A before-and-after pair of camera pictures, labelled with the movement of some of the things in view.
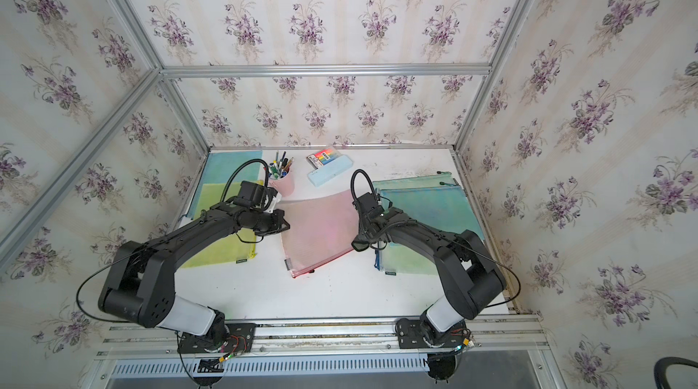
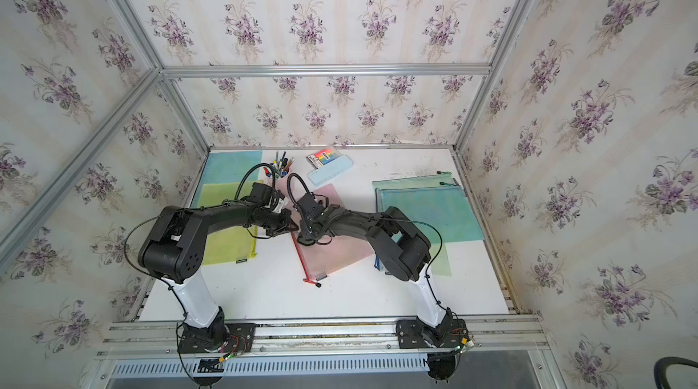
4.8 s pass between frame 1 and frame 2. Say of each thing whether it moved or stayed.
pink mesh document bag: moved
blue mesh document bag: stayed
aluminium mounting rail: stayed
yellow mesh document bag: stayed
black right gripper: moved
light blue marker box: stayed
